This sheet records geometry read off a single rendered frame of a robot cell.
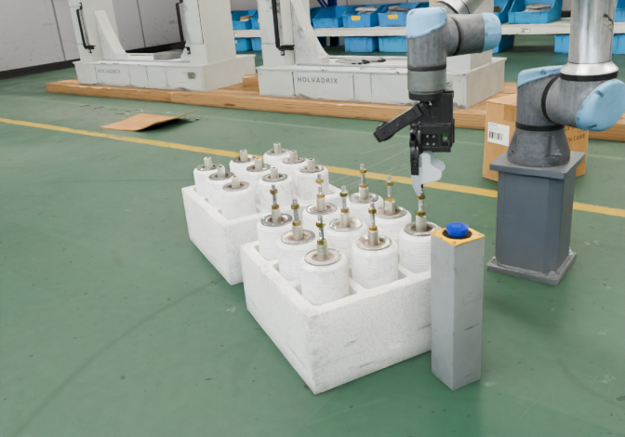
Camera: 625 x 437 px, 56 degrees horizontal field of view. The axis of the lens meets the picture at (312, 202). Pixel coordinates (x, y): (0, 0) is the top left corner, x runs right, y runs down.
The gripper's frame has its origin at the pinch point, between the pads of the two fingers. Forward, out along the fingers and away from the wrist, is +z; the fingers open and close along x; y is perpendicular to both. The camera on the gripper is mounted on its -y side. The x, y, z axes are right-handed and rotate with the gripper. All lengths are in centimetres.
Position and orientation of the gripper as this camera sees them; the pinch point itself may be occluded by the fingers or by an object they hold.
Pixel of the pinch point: (417, 186)
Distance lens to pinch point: 125.1
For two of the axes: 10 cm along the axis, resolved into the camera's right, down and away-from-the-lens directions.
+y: 9.4, 0.5, -3.2
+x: 3.2, -3.6, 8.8
